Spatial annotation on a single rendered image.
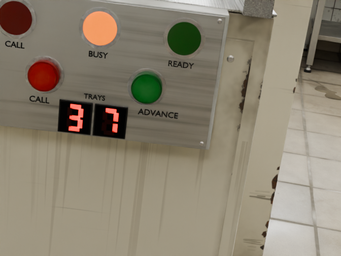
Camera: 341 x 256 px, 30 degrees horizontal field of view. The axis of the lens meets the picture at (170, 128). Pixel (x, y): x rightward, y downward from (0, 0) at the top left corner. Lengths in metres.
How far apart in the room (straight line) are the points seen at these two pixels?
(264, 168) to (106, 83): 0.87
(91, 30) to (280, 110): 0.85
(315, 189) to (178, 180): 1.68
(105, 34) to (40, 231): 0.25
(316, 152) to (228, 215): 2.00
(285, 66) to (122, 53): 0.80
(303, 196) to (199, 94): 1.67
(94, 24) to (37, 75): 0.07
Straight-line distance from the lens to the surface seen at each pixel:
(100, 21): 0.61
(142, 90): 0.61
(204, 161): 0.68
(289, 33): 1.37
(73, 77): 0.63
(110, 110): 0.63
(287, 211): 2.15
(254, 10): 0.61
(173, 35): 0.61
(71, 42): 0.62
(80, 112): 0.64
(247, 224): 1.52
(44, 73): 0.62
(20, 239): 0.75
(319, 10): 3.88
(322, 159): 2.63
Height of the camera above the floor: 0.94
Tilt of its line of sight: 21 degrees down
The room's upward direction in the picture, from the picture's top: 7 degrees clockwise
